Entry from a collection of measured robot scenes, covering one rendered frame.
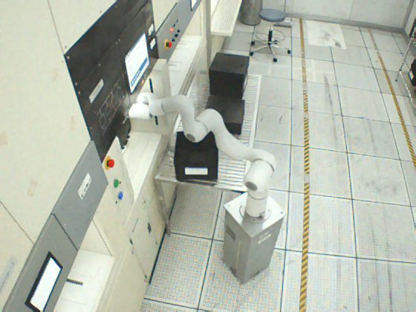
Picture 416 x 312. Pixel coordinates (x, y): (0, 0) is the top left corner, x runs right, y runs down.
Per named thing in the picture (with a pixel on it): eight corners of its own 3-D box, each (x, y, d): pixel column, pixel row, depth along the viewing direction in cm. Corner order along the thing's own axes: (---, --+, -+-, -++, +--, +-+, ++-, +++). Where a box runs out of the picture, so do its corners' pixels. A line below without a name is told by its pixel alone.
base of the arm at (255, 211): (277, 212, 203) (281, 194, 190) (252, 228, 196) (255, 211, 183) (257, 192, 214) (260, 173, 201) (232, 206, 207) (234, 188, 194)
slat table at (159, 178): (239, 247, 271) (246, 191, 215) (167, 235, 279) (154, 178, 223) (255, 136, 357) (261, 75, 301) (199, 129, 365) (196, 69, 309)
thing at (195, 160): (175, 179, 222) (172, 161, 210) (178, 148, 241) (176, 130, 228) (218, 180, 222) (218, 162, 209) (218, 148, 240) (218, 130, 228)
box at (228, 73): (242, 99, 277) (244, 74, 259) (208, 95, 282) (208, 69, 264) (248, 80, 296) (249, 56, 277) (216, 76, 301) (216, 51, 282)
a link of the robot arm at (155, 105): (166, 82, 184) (134, 92, 205) (160, 110, 180) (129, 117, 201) (178, 88, 190) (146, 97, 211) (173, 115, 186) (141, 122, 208)
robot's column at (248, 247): (270, 266, 258) (287, 214, 203) (242, 286, 248) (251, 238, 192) (249, 241, 274) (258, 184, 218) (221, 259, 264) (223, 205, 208)
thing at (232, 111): (241, 134, 249) (241, 121, 240) (200, 130, 253) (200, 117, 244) (245, 109, 269) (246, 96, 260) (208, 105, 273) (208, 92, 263)
